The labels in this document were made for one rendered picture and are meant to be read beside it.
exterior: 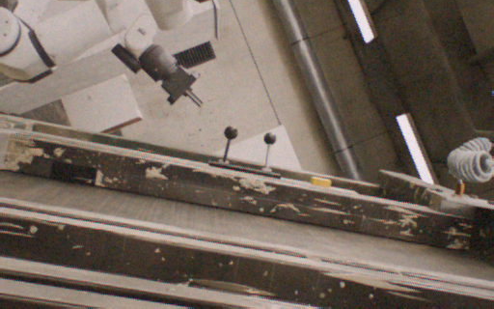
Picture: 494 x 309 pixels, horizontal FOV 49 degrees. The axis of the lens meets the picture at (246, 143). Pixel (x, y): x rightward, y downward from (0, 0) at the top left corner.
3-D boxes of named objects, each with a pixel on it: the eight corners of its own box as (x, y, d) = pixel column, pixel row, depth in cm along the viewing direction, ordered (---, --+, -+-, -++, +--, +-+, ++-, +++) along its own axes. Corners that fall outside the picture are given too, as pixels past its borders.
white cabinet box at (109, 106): (68, 97, 651) (125, 75, 656) (87, 142, 650) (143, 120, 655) (58, 92, 606) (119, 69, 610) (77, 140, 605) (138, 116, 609)
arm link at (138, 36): (138, 60, 160) (166, 25, 162) (138, 53, 151) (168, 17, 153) (120, 45, 159) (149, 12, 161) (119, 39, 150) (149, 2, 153)
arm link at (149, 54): (165, 56, 165) (138, 29, 163) (168, 48, 154) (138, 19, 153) (139, 82, 163) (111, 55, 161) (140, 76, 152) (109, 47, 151)
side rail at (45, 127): (34, 155, 170) (40, 121, 170) (369, 215, 182) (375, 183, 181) (27, 157, 164) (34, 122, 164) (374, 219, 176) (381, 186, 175)
